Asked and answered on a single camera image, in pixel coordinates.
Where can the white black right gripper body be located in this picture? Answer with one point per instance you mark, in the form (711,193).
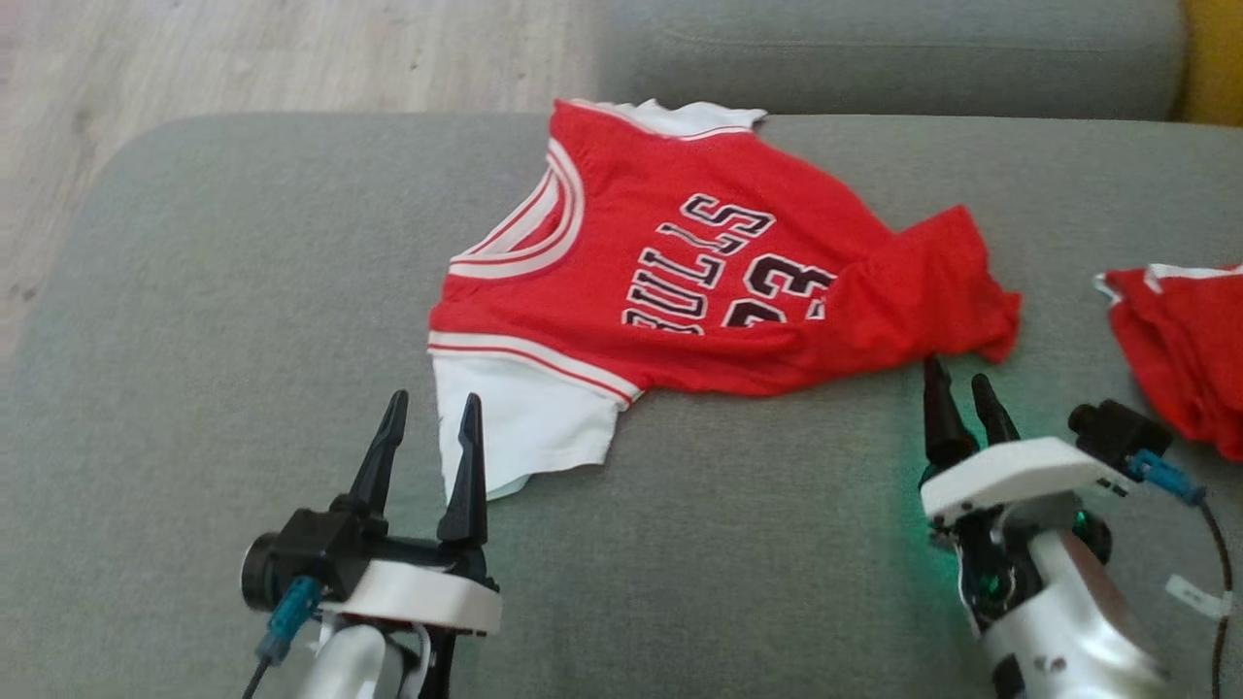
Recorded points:
(1010,476)

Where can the small grey sofa cushion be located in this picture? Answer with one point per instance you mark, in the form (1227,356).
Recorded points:
(874,58)

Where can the yellow upholstered cushion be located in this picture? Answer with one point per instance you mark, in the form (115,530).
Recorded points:
(1214,58)

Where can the red Bulls basketball jersey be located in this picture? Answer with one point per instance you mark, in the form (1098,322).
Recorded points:
(680,291)

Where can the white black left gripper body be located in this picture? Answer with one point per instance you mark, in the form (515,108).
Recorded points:
(427,602)

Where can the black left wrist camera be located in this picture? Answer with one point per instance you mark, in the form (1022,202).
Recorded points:
(311,553)

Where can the red shorts with white stripes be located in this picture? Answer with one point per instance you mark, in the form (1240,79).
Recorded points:
(1185,340)

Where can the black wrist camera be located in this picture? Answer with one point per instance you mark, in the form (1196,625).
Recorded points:
(311,553)
(1117,427)

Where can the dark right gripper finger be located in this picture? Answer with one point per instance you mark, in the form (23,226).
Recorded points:
(947,422)
(995,417)

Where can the large grey sofa seat cushion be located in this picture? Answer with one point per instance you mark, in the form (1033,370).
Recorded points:
(243,340)

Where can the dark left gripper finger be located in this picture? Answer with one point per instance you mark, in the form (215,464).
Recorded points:
(379,466)
(468,485)

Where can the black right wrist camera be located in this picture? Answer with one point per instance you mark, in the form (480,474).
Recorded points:
(1117,427)

